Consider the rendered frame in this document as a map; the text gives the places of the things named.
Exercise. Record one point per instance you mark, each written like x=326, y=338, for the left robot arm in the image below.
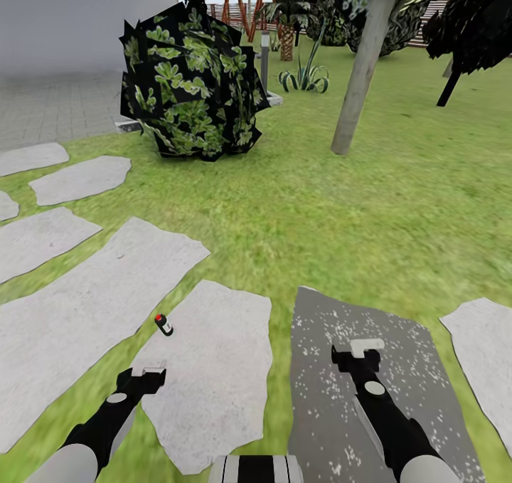
x=90, y=447

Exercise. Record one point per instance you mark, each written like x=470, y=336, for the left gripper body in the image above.
x=147, y=383

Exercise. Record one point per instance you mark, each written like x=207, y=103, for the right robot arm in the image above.
x=403, y=444

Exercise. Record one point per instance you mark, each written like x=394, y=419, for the pesticide atomizer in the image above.
x=164, y=325

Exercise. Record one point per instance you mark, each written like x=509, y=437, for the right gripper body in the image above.
x=346, y=362

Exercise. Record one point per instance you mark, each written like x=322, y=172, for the robot trunk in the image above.
x=256, y=469

